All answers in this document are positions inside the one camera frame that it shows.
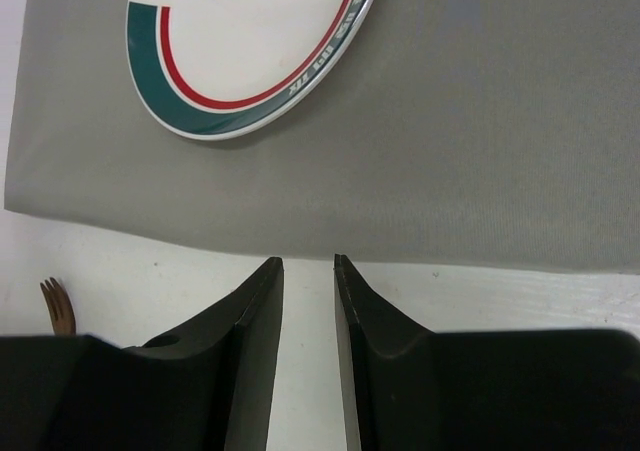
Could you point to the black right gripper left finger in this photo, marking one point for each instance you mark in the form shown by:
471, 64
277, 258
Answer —
208, 383

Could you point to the grey cloth napkin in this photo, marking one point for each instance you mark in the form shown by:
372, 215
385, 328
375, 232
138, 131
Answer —
482, 132

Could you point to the brown wooden fork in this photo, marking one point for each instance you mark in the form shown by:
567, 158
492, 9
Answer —
59, 306

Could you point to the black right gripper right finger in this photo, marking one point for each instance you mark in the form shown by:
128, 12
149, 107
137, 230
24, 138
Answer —
389, 389

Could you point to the white plate green red rim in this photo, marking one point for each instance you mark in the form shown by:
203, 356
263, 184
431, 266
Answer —
218, 69

